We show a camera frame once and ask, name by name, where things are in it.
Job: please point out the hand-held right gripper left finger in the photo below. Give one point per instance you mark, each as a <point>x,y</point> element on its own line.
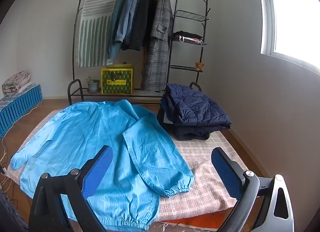
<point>96,172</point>

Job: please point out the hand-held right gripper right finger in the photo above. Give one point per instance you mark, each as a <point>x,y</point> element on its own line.
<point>225,172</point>

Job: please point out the light blue work coat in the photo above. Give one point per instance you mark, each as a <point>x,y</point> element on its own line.
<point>87,134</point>

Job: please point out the black metal clothes rack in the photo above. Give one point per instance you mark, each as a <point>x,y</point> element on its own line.
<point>136,91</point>

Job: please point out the black folded clothes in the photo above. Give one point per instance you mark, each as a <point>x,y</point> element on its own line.
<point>186,34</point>

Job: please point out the pink checked blanket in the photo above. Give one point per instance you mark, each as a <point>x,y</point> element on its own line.
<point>207,147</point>

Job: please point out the black folded garment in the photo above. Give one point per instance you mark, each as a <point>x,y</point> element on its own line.
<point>190,134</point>

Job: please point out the navy quilted jacket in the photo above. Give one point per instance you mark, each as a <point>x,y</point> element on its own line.
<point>197,104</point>

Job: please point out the clear plastic sheet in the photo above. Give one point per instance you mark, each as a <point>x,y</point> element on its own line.
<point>175,228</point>

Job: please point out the white folded garment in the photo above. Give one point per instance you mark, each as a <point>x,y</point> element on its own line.
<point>167,119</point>

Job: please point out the small potted plant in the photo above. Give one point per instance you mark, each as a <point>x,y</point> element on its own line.
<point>93,86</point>

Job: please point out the yellow green patterned bag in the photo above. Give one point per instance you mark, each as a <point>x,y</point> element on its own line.
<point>117,81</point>

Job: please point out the blue slatted panel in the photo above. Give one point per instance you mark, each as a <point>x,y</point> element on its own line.
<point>17,108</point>

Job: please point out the brown teddy bear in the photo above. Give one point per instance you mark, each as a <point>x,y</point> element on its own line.
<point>199,66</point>

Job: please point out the floral fabric bundle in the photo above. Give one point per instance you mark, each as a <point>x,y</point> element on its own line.
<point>15,82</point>

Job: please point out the grey plaid coat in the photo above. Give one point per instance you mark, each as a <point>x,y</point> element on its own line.
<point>157,54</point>

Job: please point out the white green striped cloth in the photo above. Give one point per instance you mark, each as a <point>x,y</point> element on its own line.
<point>92,34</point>

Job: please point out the dark denim jacket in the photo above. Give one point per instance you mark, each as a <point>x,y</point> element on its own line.
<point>128,14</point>

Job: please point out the black coat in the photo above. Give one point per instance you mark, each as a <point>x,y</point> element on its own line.
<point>145,17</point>

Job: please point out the white framed window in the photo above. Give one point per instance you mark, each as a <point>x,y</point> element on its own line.
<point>295,22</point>

